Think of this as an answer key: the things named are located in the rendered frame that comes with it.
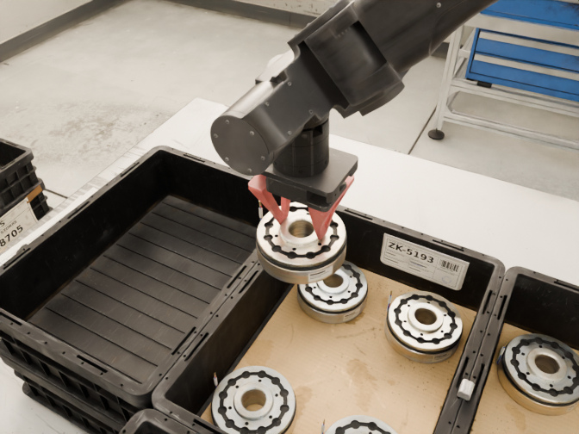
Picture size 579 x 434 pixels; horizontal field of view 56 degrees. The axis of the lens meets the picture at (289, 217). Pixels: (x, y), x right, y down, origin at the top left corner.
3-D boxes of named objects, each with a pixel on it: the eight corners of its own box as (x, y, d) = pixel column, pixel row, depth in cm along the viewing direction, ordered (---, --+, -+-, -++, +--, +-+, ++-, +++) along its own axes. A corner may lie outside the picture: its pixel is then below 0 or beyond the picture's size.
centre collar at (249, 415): (246, 377, 69) (246, 375, 68) (281, 394, 67) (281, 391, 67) (225, 410, 65) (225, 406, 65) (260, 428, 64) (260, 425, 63)
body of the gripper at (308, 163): (330, 208, 53) (332, 145, 48) (242, 176, 57) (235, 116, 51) (359, 170, 57) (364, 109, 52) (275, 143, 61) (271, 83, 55)
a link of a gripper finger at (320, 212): (326, 263, 58) (326, 198, 52) (269, 240, 61) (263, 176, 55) (353, 224, 63) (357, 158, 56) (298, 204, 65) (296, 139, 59)
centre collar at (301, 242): (293, 212, 65) (293, 207, 64) (330, 226, 63) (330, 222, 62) (270, 237, 62) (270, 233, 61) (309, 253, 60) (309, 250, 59)
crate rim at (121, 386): (160, 153, 97) (158, 142, 96) (311, 206, 87) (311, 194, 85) (-35, 310, 71) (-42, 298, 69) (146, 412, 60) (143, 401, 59)
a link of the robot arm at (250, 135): (413, 78, 45) (352, -11, 43) (352, 154, 38) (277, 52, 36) (318, 131, 54) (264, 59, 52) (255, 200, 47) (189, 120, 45)
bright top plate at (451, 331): (407, 282, 81) (407, 280, 81) (472, 313, 77) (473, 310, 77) (375, 328, 75) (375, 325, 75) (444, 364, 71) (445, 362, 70)
